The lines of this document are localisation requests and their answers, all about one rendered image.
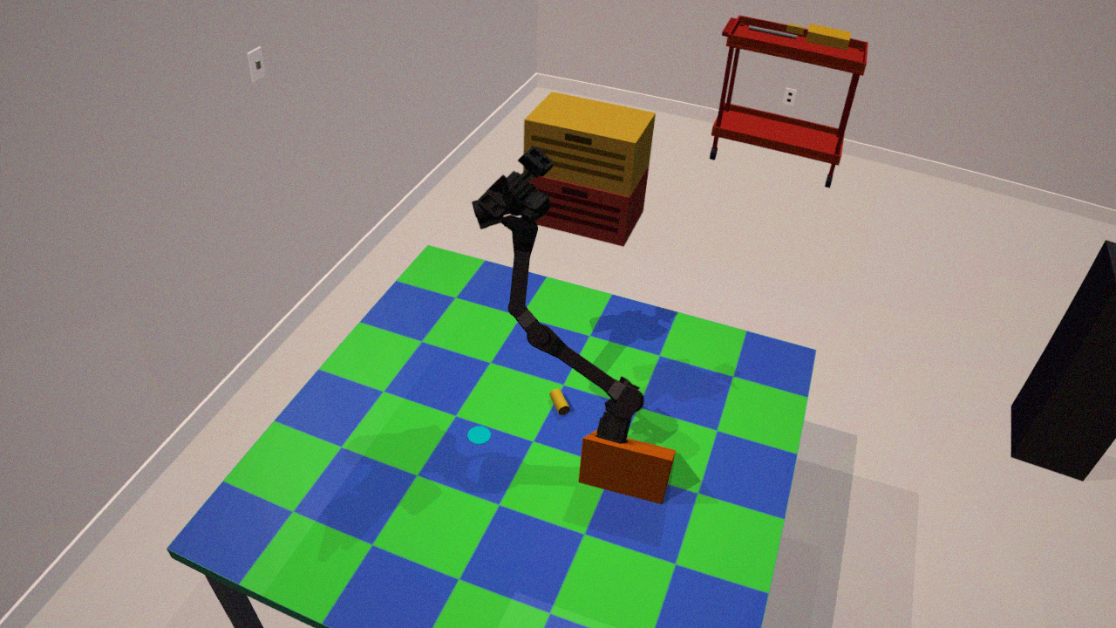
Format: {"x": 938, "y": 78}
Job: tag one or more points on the yellow tall cylinder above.
{"x": 559, "y": 401}

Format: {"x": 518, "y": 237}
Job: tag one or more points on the cyan circle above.
{"x": 479, "y": 435}

